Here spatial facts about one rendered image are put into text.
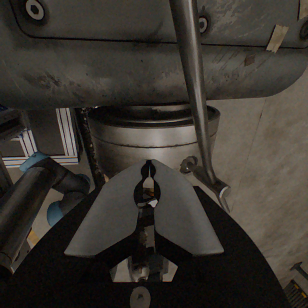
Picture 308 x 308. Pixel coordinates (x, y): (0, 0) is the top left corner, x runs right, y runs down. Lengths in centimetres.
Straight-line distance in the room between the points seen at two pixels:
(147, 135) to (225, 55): 15
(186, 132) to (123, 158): 12
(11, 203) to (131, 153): 26
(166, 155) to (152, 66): 13
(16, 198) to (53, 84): 27
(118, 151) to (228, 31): 22
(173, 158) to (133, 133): 8
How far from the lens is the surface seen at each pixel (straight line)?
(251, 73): 27
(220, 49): 23
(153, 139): 23
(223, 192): 23
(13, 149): 155
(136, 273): 79
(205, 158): 18
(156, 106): 27
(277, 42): 28
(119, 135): 25
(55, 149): 144
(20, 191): 43
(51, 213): 52
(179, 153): 25
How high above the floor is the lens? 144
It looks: 59 degrees down
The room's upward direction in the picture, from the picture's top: 151 degrees clockwise
